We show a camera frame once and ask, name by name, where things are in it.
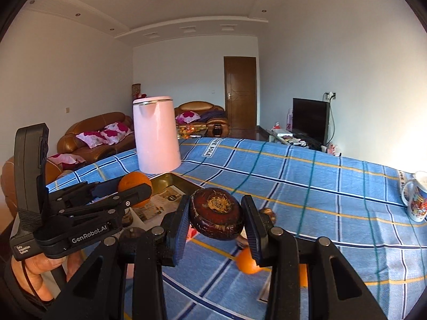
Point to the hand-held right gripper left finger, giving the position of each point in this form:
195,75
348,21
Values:
180,231

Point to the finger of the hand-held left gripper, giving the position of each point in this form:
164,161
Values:
76,190
133,195

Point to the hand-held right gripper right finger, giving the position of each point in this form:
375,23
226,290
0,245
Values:
253,236

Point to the orange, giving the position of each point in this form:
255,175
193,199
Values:
133,181
247,262

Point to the small brown-green fruit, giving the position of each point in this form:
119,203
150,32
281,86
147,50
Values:
268,214

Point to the pink metal tin box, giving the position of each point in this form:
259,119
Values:
166,180

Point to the large dark water chestnut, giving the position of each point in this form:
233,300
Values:
215,215

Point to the person's left hand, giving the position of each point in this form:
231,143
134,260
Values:
36,273

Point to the small jar with label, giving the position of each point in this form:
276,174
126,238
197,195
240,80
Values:
128,218

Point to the brown leather sofa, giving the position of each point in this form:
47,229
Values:
8,186
90,123

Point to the newspaper lining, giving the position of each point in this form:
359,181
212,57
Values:
161,203

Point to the pink floral pillow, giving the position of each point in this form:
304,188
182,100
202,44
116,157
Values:
65,160
188,117
91,138
117,130

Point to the pink electric kettle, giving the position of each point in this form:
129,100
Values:
155,133

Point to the blue plaid tablecloth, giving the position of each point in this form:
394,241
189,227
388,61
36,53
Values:
300,180

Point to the coffee table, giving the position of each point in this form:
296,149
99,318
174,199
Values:
191,130

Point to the television stand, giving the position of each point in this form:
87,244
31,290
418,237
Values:
277,136

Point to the tall woven decoration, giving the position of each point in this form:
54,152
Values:
136,90

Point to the white box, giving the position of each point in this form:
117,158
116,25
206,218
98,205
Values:
282,132

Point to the brown leather armchair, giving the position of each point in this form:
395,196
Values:
213,116

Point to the pink bottle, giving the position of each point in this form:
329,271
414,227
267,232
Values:
289,120

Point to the black television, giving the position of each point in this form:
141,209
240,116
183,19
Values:
310,120

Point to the dark wooden door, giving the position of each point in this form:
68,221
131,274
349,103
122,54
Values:
240,93

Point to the white printed mug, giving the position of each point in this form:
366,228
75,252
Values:
417,196

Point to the wall socket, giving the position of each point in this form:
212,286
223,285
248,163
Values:
331,95

